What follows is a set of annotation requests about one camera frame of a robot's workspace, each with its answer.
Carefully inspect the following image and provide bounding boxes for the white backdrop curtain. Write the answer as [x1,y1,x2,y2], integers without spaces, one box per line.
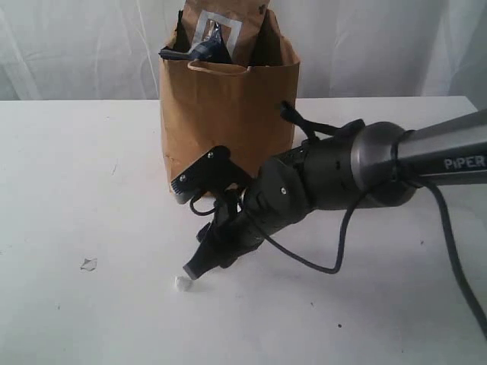
[1,1,486,109]

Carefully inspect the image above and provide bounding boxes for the brown paper bag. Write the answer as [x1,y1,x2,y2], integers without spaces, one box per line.
[159,10,300,181]

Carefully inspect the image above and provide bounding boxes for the long dark noodle package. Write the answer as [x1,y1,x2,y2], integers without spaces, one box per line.
[159,21,233,64]

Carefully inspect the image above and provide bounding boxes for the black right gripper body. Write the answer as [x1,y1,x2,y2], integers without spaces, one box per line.
[198,189,274,267]

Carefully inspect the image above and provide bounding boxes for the brown kraft stand-up pouch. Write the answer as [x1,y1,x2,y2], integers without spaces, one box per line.
[181,0,269,66]

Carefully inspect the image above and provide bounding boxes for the white scrap front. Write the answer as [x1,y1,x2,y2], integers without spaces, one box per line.
[174,276,193,292]

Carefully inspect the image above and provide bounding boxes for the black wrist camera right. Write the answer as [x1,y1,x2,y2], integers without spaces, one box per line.
[170,145,252,205]

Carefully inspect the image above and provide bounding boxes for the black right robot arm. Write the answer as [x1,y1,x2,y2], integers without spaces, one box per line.
[172,111,486,279]

